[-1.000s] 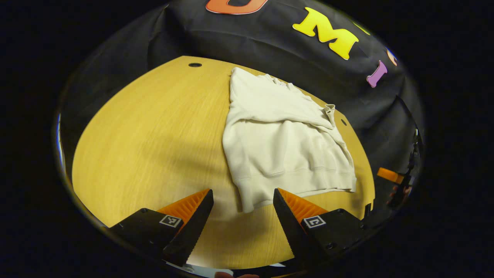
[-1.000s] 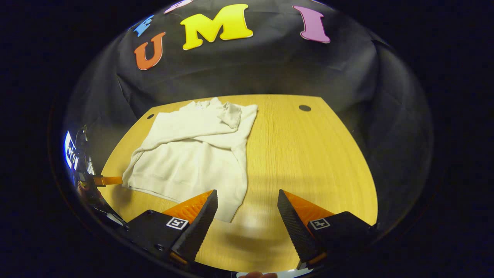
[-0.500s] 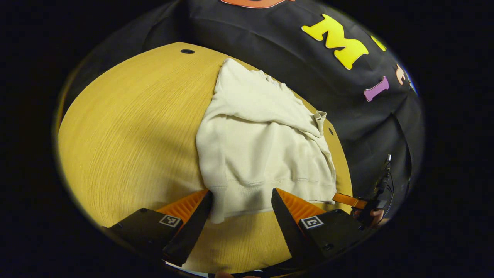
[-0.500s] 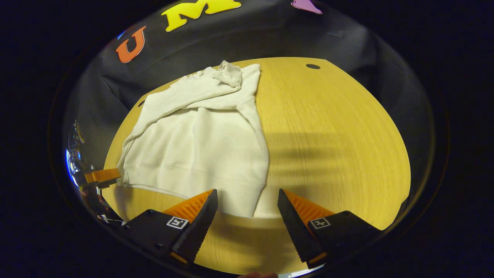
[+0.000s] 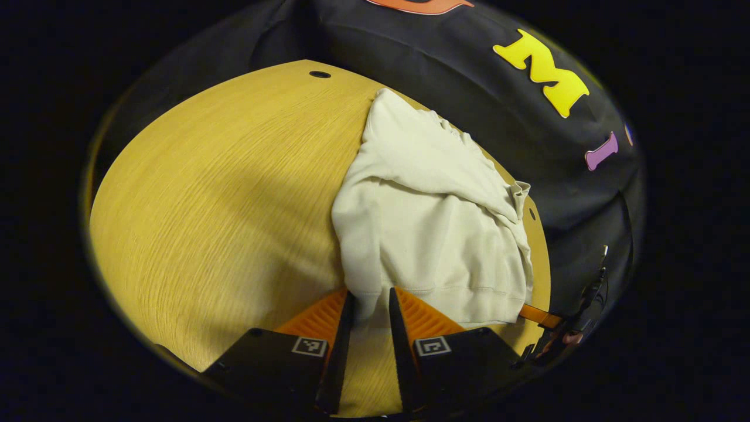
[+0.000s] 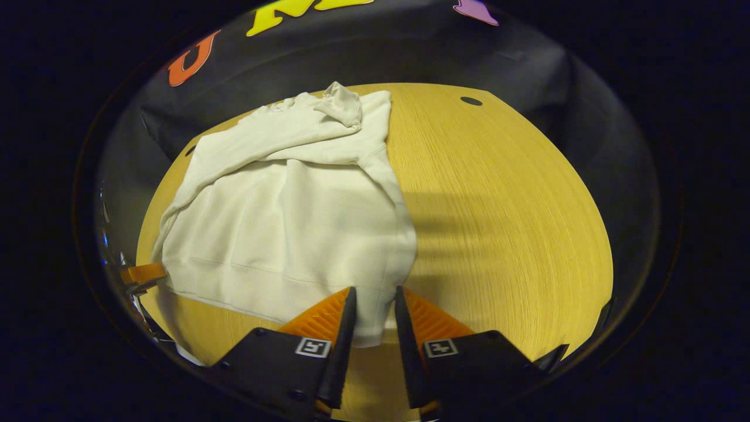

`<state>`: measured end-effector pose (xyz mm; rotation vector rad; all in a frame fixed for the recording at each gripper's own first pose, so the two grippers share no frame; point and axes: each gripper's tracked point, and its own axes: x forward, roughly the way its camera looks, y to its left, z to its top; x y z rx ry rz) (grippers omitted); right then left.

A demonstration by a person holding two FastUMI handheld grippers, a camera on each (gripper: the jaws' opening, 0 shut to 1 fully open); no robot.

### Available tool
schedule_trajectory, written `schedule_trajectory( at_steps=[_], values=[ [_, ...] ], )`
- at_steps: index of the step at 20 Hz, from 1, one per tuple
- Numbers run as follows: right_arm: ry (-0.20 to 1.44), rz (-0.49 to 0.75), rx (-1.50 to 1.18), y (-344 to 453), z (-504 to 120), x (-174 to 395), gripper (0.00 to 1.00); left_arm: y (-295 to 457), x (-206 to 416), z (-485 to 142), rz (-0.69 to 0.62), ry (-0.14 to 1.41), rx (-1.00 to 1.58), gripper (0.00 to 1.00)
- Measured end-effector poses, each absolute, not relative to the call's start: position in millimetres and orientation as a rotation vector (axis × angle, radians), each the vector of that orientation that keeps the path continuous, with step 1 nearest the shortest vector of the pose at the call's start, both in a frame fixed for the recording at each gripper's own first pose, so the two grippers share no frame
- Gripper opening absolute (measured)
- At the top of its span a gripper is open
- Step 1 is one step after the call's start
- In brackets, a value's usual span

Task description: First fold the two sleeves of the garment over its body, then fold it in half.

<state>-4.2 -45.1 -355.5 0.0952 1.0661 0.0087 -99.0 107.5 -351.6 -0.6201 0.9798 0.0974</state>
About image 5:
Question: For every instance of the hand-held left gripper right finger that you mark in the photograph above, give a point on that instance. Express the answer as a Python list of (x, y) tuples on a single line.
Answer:
[(401, 351)]

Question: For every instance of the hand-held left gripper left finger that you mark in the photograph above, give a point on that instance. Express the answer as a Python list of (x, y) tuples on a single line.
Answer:
[(340, 351)]

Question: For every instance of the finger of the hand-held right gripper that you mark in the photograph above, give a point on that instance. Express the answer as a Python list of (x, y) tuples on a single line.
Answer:
[(539, 316)]

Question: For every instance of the cream sweatshirt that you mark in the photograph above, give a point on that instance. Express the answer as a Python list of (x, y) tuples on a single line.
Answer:
[(433, 234)]

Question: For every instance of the black backdrop cloth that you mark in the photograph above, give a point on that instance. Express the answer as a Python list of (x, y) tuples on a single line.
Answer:
[(498, 117)]

